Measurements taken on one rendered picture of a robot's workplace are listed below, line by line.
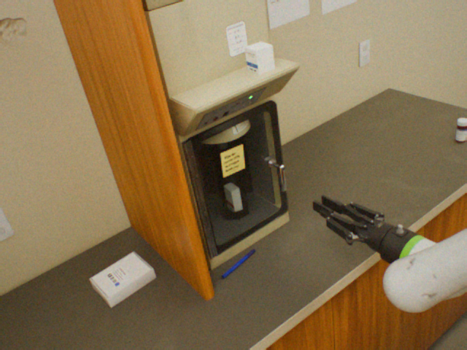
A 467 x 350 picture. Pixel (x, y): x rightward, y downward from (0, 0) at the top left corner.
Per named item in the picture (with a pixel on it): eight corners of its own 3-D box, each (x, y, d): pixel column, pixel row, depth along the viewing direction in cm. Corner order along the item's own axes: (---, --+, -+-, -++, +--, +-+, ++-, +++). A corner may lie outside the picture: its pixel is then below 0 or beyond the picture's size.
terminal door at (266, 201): (211, 257, 139) (182, 140, 117) (287, 211, 152) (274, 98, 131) (212, 259, 138) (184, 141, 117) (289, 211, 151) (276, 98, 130)
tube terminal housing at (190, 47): (170, 234, 159) (102, 2, 118) (244, 192, 173) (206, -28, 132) (211, 270, 141) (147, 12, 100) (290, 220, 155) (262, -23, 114)
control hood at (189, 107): (177, 134, 116) (168, 98, 111) (275, 90, 130) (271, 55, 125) (202, 149, 108) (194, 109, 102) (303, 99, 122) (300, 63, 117)
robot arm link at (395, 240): (397, 281, 107) (422, 260, 111) (399, 242, 101) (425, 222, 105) (376, 267, 112) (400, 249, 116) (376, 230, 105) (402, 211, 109)
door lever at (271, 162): (277, 183, 143) (271, 187, 142) (273, 157, 138) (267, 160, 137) (289, 190, 139) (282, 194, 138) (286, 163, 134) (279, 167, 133)
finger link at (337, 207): (340, 205, 122) (342, 204, 123) (321, 195, 128) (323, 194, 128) (341, 214, 124) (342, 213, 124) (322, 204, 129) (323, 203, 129)
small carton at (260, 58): (247, 70, 118) (244, 47, 115) (263, 64, 120) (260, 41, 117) (258, 74, 114) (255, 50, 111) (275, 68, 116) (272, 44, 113)
